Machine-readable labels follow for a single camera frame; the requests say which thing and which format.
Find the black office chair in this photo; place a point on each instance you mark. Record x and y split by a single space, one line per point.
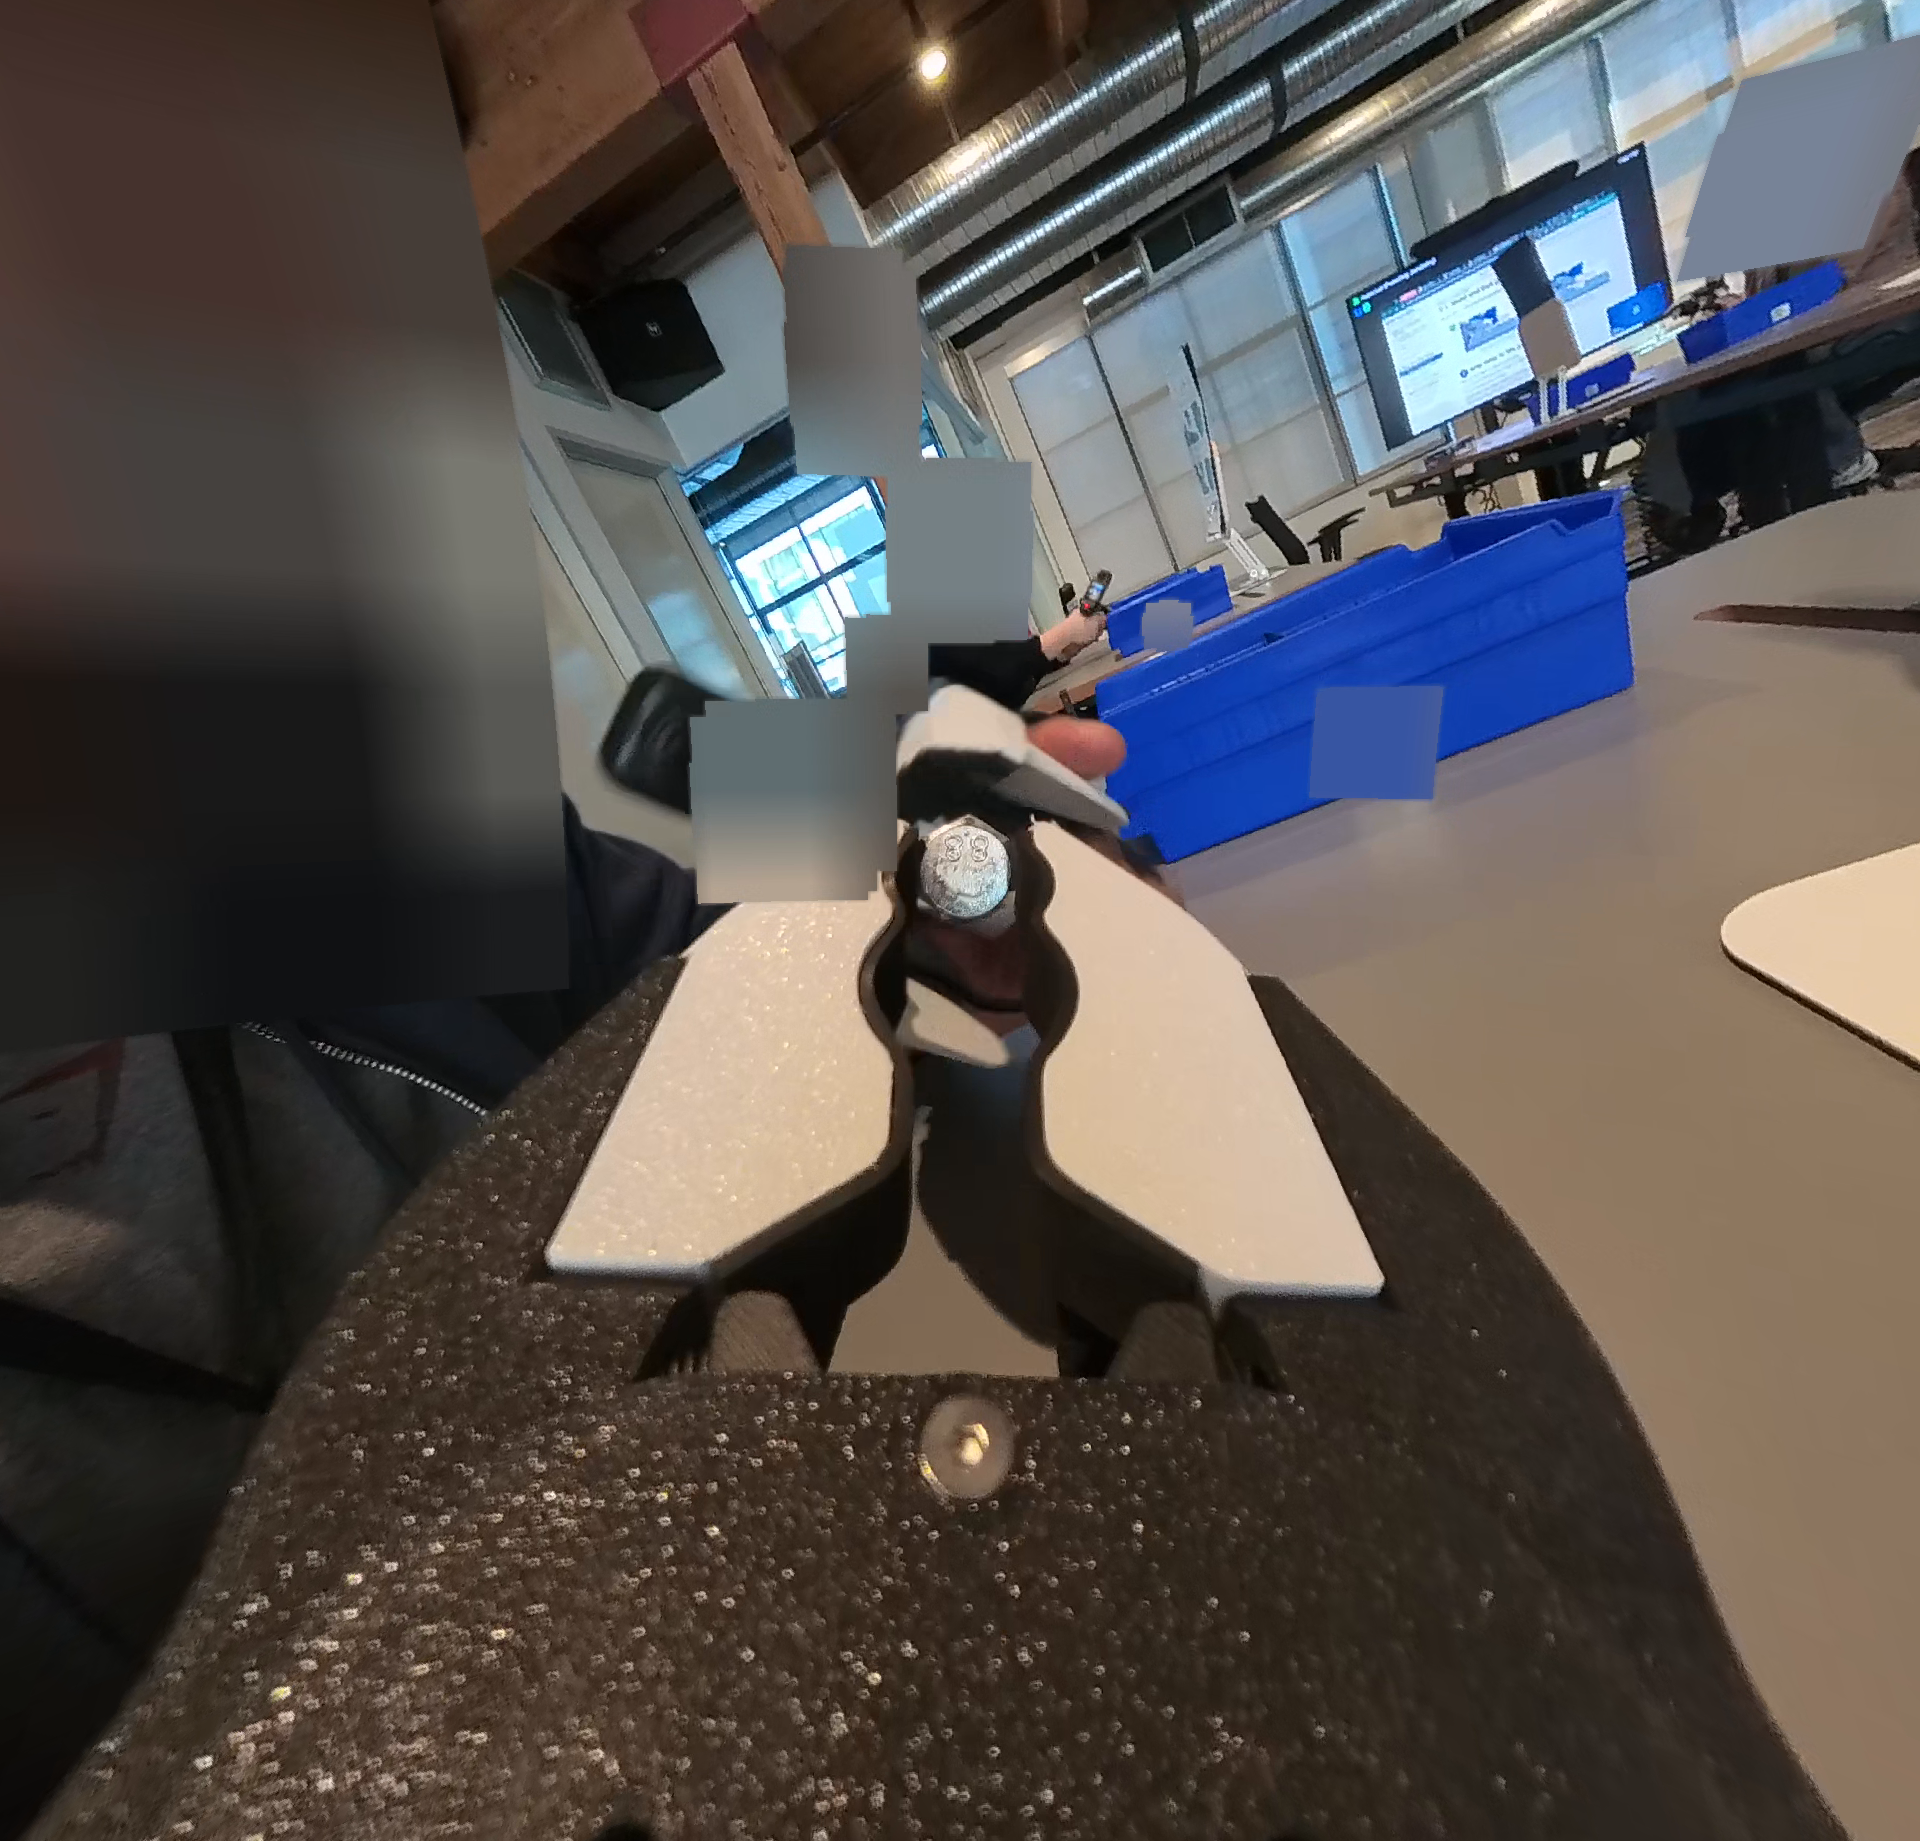
1292 529

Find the steel hex bolt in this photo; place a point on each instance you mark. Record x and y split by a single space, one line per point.
965 866

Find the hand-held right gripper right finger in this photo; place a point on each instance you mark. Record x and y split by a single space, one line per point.
1199 1106

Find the dark long desk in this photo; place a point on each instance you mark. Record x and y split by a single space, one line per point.
1772 356

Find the black flat panel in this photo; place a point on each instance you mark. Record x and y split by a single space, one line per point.
1815 618

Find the small blue plastic bin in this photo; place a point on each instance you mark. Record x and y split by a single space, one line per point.
1772 313
1599 379
1199 596

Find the large blue plastic bin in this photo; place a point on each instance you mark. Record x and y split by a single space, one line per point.
1502 626

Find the silver ventilation duct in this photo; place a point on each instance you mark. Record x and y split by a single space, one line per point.
1051 243
1051 124

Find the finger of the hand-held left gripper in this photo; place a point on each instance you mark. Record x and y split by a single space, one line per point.
946 1031
968 724

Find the large display screen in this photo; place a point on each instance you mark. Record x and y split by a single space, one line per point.
1441 341

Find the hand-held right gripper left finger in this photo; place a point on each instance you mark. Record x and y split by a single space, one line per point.
751 1092

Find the black wall speaker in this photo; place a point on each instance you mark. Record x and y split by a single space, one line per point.
654 341

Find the person's left hand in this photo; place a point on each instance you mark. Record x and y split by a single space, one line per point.
1087 746

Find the white roll-up banner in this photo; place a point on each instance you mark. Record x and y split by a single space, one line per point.
1209 445

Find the white sign stand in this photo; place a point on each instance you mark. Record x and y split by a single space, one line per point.
1845 941

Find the person's left forearm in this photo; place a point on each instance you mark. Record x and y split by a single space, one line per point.
630 897

